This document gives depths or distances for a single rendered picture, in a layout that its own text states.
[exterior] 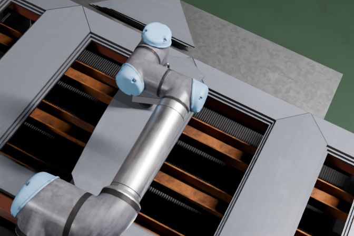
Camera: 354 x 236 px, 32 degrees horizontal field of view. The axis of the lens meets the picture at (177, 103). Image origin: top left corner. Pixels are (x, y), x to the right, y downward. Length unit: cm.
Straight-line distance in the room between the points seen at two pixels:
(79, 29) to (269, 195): 87
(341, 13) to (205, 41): 157
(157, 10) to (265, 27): 127
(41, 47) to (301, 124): 90
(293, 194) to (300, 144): 19
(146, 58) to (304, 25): 217
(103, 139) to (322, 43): 203
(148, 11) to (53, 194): 115
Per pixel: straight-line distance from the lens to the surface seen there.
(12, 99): 198
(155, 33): 153
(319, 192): 213
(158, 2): 236
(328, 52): 350
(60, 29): 216
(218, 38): 233
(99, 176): 173
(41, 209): 132
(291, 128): 203
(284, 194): 189
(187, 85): 145
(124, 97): 177
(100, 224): 130
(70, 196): 132
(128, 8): 232
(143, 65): 148
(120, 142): 173
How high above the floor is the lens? 244
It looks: 53 degrees down
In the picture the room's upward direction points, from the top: 13 degrees clockwise
